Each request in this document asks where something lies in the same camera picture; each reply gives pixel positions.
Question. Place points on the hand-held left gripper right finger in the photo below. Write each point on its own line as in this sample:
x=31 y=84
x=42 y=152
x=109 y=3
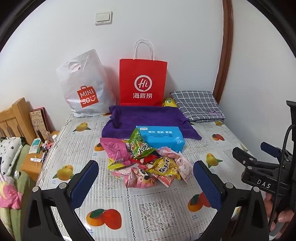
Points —
x=208 y=187

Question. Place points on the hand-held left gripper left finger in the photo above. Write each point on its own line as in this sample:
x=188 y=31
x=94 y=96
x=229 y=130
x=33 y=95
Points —
x=84 y=183

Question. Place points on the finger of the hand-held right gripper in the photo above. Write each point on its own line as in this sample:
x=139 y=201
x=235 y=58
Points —
x=269 y=149
x=242 y=156

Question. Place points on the pile of snack packets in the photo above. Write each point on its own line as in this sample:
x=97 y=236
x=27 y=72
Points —
x=138 y=180

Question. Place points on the person's right hand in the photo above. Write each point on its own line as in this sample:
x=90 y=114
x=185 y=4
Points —
x=285 y=216

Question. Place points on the yellow green snack packet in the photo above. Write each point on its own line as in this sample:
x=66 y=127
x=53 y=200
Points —
x=118 y=165

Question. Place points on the fruit print bed cover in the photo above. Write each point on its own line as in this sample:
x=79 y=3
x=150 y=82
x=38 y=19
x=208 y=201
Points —
x=161 y=208

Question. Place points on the white ointment tube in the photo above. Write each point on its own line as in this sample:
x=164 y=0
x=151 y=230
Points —
x=37 y=159

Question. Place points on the wooden nightstand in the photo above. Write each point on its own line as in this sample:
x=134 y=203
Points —
x=30 y=169

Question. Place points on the green blanket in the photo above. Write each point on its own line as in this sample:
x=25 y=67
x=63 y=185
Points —
x=23 y=183

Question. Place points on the teal white tube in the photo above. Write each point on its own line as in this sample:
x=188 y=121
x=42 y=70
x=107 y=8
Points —
x=34 y=146

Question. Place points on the blue tissue box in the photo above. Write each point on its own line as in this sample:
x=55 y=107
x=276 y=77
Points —
x=161 y=139

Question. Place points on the grey checked folded cloth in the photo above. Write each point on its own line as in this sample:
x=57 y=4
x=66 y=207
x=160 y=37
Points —
x=196 y=104

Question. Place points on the pink star plush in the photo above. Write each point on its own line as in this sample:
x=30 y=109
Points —
x=10 y=194

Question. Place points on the patterned notebook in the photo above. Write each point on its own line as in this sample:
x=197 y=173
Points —
x=39 y=122

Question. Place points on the black white floral pillow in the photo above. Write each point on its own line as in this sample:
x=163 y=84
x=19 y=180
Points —
x=11 y=150

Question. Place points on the purple towel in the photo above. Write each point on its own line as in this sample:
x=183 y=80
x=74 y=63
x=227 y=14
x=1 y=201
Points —
x=143 y=115

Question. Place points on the yellow green bag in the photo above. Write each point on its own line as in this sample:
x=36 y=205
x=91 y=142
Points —
x=170 y=103

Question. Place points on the wooden headboard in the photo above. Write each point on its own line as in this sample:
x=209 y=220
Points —
x=16 y=115

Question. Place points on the white plastic shopping bag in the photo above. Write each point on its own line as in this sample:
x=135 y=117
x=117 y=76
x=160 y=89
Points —
x=87 y=76

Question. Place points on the red paper bag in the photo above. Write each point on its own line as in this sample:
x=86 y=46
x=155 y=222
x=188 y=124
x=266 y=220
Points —
x=143 y=69

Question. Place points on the brown wooden door frame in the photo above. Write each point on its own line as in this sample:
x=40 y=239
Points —
x=225 y=46

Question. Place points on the white wall switch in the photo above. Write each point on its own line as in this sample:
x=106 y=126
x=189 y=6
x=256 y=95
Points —
x=104 y=18

